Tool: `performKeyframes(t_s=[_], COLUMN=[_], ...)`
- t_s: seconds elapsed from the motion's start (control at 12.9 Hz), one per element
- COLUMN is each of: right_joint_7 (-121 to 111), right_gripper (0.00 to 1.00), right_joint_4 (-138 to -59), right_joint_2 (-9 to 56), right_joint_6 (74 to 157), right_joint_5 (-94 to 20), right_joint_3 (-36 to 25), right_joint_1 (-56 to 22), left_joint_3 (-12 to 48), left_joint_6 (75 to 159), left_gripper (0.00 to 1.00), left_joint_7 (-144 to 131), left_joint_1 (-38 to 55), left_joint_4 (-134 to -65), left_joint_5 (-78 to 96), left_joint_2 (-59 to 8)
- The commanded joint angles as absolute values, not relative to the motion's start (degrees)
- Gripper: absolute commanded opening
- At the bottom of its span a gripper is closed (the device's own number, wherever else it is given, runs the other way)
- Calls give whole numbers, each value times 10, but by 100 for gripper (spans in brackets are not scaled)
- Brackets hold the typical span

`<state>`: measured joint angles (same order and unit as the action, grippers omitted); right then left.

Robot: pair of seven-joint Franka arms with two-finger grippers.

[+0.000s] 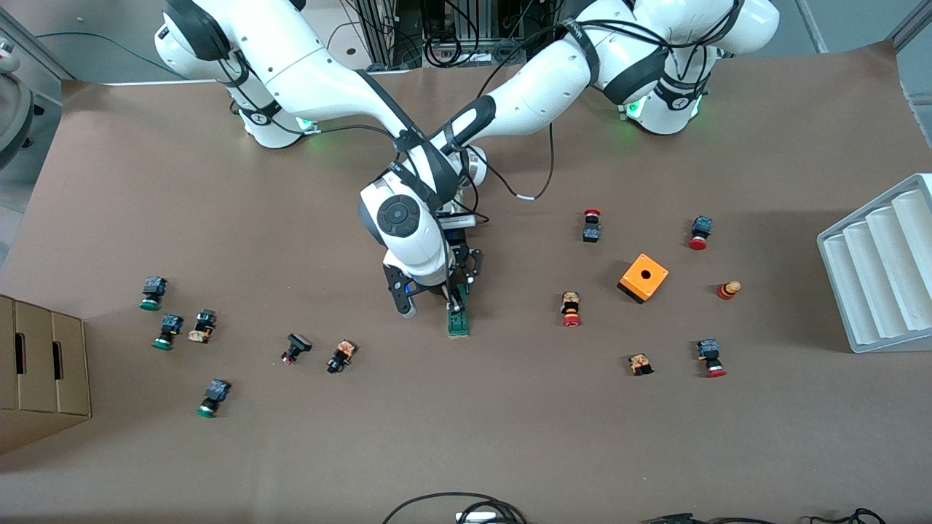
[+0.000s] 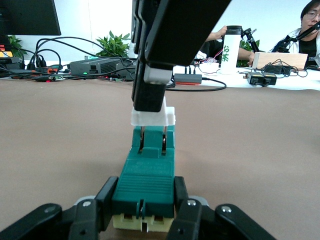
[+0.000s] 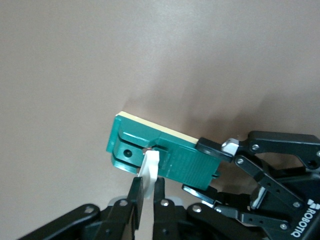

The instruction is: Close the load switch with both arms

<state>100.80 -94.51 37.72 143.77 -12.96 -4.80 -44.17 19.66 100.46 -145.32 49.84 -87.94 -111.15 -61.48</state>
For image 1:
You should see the green circuit board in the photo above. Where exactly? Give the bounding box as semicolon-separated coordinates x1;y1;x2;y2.
446;295;471;338

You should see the black square pushbutton red block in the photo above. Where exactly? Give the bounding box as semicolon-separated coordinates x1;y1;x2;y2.
280;333;314;365

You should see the orange button enclosure box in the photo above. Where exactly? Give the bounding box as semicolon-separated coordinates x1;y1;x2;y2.
617;253;670;305

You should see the black arm cable white tag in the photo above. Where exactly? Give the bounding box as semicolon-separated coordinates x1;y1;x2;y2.
466;120;558;201

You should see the aluminium frame post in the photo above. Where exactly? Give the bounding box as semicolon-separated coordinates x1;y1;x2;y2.
360;0;400;68

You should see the brown cardboard box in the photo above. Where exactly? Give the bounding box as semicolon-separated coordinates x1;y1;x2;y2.
0;294;92;456

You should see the black cable bundle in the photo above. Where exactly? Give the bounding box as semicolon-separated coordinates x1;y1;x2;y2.
320;0;576;74

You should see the green mushroom pushbutton switch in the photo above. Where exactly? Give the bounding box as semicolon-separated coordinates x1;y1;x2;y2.
195;378;232;419
151;314;184;352
139;276;169;312

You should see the black tangled cable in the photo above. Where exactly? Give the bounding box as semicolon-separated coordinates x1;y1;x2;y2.
797;507;888;524

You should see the grey metal frame post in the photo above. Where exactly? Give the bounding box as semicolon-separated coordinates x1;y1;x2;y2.
892;0;932;146

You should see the black looped cable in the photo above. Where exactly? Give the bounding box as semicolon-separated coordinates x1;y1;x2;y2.
382;492;528;524

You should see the white slotted tray rack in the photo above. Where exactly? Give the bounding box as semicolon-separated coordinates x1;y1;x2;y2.
816;173;932;354

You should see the grey round machine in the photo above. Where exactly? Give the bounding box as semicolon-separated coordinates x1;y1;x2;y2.
0;36;36;172

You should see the green cable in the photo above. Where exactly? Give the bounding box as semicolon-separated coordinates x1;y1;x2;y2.
33;31;175;81

